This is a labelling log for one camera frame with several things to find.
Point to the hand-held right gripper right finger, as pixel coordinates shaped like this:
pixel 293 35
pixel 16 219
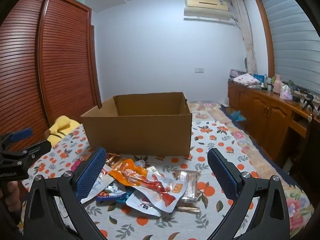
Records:
pixel 222 175

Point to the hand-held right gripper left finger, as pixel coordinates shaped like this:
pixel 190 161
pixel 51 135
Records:
pixel 91 173

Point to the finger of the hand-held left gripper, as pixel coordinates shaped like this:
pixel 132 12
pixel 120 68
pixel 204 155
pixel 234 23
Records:
pixel 23 133
pixel 37 151

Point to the white packet with blue edge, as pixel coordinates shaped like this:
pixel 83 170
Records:
pixel 110 195

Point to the orange snack packet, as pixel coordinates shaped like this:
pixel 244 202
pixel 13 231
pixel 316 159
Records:
pixel 125 172

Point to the white packet with red label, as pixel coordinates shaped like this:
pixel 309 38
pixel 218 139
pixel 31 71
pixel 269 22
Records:
pixel 142 203

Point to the brown cardboard box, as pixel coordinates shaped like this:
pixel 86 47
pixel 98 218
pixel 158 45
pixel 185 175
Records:
pixel 137 135

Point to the white packet with red snack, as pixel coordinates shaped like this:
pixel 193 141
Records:
pixel 160 187

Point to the person's left hand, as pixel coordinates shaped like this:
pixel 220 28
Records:
pixel 11 195

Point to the brown striped snack packet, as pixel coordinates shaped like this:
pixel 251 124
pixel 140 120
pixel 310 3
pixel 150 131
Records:
pixel 113 160

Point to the brown clear snack packet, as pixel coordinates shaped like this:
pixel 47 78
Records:
pixel 190 180

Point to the yellow plush toy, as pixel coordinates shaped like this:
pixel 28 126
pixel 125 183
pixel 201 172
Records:
pixel 62 126

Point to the teal snack packet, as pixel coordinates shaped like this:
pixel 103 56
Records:
pixel 125 196

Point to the orange-print bed sheet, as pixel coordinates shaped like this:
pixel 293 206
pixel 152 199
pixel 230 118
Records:
pixel 212 135

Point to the golden snack packet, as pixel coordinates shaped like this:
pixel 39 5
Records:
pixel 187 208

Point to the floral quilt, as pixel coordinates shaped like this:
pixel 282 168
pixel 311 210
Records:
pixel 225 116

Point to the teal object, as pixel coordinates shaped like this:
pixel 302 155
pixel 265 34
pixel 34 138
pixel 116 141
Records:
pixel 237 116

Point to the small white snack packet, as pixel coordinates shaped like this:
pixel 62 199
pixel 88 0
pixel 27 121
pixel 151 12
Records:
pixel 153 169

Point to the wooden cabinet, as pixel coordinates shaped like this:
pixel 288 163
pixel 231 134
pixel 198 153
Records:
pixel 262 112

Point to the red-brown louvered wardrobe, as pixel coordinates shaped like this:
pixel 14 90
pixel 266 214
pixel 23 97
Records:
pixel 62 55

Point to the dark chair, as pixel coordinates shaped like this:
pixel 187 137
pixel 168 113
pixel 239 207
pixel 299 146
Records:
pixel 308 140

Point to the folded floral cloth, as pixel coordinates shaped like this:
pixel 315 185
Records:
pixel 246 79

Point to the purple patterned bag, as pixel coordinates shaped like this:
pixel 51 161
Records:
pixel 236 73

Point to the purple tissue pack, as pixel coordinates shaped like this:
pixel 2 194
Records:
pixel 285 93

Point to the blue box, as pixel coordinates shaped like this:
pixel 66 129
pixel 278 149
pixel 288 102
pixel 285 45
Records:
pixel 258 77

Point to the pink bottle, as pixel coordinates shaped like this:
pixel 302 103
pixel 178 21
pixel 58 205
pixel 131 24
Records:
pixel 277 85

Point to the black gadget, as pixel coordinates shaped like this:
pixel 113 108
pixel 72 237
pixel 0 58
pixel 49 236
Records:
pixel 307 101

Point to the pale patterned curtain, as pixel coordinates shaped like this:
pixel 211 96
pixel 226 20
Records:
pixel 247 37

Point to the grey window blind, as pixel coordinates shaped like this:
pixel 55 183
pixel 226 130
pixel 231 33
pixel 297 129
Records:
pixel 292 42

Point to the white wall switch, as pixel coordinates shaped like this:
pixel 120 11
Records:
pixel 198 70

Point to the wooden window frame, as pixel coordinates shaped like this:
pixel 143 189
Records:
pixel 266 35

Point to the wall air conditioner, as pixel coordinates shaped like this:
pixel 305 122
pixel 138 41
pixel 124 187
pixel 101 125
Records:
pixel 207 8

